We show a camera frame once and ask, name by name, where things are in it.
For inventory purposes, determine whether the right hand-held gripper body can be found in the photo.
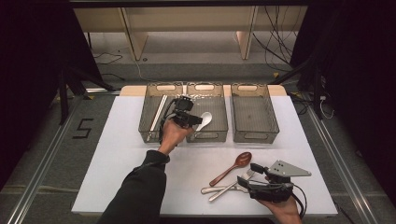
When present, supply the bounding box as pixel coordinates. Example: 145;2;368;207
247;160;312;204

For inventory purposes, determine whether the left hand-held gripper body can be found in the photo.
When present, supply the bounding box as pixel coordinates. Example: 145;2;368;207
171;95;195;129

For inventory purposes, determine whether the white ceramic spoon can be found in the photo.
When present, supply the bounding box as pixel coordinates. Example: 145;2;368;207
195;111;214;133

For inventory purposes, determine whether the silver fork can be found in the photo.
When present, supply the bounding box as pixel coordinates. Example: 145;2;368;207
207;168;256;203

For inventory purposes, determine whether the brown wooden spoon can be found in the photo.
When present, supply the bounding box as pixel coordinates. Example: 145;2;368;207
208;151;253;188

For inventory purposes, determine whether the white chopstick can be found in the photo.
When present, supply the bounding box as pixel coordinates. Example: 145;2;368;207
148;94;166;134
150;95;169;134

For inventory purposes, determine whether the clear grey plastic bin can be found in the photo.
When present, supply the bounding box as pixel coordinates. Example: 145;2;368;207
138;81;185;144
184;81;229;144
230;82;280;145

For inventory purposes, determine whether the person's right hand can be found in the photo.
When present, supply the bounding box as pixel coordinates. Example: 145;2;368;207
258;176;303;224

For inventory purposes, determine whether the person's left hand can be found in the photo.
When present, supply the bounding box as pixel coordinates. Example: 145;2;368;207
157;119;195;156

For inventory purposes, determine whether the white table sheet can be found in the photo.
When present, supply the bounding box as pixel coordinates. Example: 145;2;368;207
71;94;339;217

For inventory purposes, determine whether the beige wooden bench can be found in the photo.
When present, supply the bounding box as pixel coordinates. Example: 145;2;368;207
74;6;309;62

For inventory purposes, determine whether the black metal stand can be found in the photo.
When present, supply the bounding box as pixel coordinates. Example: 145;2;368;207
57;66;116;125
269;46;328;120

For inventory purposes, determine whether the black curtain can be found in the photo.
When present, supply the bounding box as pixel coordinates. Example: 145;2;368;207
289;0;396;206
0;0;104;188

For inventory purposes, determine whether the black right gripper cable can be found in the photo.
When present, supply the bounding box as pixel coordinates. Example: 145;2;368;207
290;184;308;221

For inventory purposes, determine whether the metal floor rail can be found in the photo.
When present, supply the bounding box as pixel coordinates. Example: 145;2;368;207
6;105;82;224
306;102;379;224

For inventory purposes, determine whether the white cable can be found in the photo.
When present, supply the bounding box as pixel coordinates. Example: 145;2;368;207
318;94;335;120

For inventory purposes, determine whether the black floor cable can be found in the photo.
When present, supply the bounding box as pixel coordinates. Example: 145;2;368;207
93;51;125;81

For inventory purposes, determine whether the bundle of black cables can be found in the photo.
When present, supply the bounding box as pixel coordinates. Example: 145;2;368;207
251;6;300;73

